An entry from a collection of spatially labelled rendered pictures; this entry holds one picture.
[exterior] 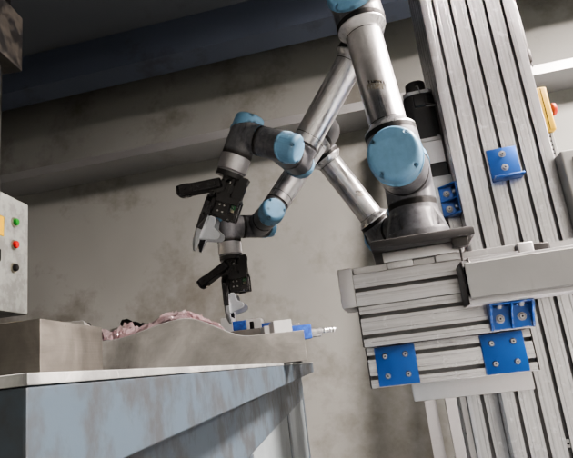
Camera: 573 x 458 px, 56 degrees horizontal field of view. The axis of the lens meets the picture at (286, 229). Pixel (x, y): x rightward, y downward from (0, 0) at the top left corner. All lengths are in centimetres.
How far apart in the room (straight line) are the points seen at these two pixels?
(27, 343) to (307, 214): 314
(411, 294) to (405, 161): 30
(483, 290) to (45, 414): 98
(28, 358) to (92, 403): 38
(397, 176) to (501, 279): 29
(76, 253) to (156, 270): 67
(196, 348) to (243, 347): 8
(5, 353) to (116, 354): 38
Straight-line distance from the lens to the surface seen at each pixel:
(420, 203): 127
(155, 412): 30
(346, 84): 145
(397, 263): 124
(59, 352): 64
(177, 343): 97
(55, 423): 21
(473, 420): 148
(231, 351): 98
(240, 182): 133
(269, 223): 160
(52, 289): 433
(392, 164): 115
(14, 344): 62
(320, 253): 359
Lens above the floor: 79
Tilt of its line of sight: 14 degrees up
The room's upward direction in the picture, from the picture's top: 7 degrees counter-clockwise
